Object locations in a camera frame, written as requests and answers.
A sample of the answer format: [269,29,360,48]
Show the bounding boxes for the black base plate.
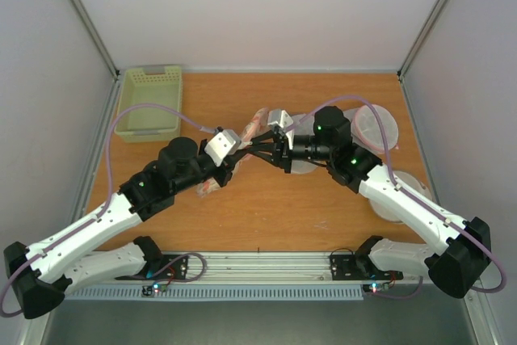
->
[116,254,188,281]
[329,252,404,282]

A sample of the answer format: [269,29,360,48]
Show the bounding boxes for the grey slotted cable duct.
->
[67,284,364,302]

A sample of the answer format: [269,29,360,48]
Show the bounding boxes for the green plastic basket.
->
[115,65,183,143]

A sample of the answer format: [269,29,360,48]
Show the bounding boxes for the small circuit board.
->
[363,281,394,294]
[141,283,168,297]

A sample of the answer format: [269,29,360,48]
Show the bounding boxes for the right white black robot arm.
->
[251,106,492,298]

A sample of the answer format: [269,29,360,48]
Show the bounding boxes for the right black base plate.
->
[329,252,404,282]

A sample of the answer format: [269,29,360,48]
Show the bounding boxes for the pink trimmed mesh laundry bag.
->
[351,104,399,154]

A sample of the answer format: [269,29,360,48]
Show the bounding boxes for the right small circuit board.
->
[363,281,394,294]

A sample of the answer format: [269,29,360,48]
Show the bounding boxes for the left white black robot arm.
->
[1,131,250,319]

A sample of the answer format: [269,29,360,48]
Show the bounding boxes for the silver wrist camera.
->
[267,109,294,133]
[204,129,242,167]

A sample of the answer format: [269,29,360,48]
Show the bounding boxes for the left small circuit board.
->
[141,283,168,297]

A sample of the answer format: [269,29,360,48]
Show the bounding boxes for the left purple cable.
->
[0,103,223,318]

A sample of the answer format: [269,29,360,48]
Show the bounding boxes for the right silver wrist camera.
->
[267,109,294,133]

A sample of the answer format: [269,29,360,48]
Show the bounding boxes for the grey trimmed mesh laundry bag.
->
[291,113,317,175]

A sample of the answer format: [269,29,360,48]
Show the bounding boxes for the aluminium front rail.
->
[38,250,480,286]

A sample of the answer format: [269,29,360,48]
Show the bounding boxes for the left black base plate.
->
[116,254,188,281]

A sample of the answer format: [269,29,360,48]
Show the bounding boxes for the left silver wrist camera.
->
[204,129,242,167]

